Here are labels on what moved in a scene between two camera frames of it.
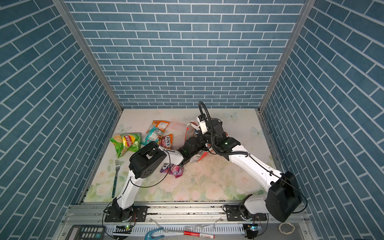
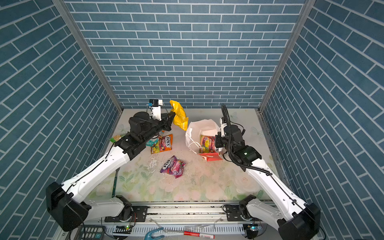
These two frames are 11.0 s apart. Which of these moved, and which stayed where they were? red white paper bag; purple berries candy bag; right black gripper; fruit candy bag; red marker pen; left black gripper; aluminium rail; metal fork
Moved: left black gripper; red white paper bag; right black gripper
Stayed: fruit candy bag; metal fork; purple berries candy bag; red marker pen; aluminium rail
